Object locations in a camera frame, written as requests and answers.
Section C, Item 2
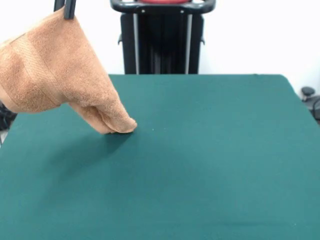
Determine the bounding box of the tan terry towel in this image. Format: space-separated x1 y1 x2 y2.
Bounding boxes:
0 7 138 135

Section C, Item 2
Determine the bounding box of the black equipment heap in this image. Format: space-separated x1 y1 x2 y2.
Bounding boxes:
0 101 18 131

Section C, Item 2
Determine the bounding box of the dark green table cloth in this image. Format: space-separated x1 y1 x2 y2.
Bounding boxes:
0 73 320 240

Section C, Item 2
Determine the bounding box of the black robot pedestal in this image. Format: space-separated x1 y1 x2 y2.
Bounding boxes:
109 0 217 75

